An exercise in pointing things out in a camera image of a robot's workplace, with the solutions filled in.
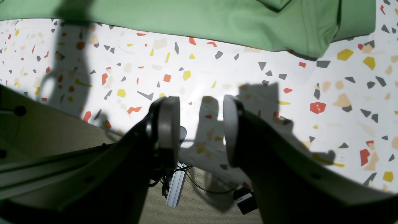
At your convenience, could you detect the light green T-shirt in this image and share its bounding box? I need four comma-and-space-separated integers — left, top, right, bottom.
1, 0, 376, 58

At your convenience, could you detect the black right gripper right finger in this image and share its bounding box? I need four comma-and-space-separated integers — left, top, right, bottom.
223, 95, 397, 224

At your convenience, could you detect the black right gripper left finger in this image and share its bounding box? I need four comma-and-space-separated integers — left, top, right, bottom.
1, 96, 180, 224

